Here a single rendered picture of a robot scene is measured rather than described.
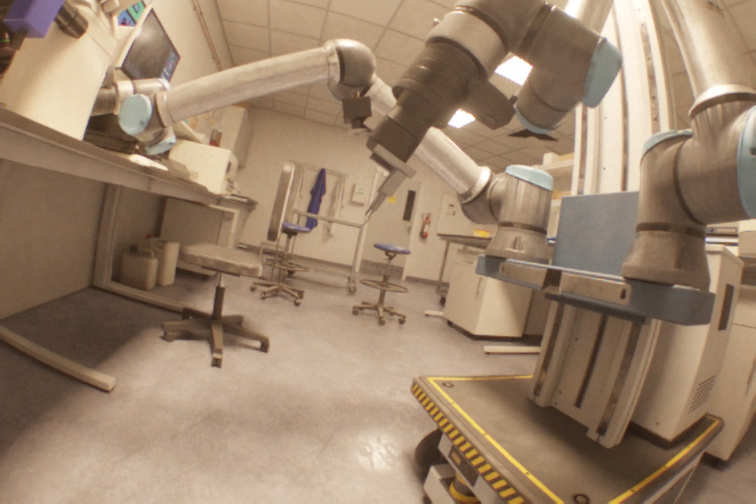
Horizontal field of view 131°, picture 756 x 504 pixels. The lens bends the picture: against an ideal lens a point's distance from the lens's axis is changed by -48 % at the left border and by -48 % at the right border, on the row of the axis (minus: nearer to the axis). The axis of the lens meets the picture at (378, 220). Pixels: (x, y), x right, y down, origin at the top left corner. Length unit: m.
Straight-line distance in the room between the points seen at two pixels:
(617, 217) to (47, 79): 1.18
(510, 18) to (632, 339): 0.71
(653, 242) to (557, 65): 0.35
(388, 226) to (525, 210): 5.74
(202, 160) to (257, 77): 2.18
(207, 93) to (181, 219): 2.40
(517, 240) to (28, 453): 1.41
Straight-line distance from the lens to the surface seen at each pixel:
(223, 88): 0.79
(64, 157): 0.67
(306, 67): 0.81
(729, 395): 1.72
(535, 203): 0.93
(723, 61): 0.61
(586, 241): 0.92
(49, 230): 1.94
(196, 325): 1.74
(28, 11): 0.56
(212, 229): 3.04
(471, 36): 0.38
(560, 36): 0.42
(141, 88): 0.99
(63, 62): 0.66
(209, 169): 2.90
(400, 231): 6.65
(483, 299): 2.88
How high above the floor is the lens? 0.70
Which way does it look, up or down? 3 degrees up
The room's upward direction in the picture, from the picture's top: 12 degrees clockwise
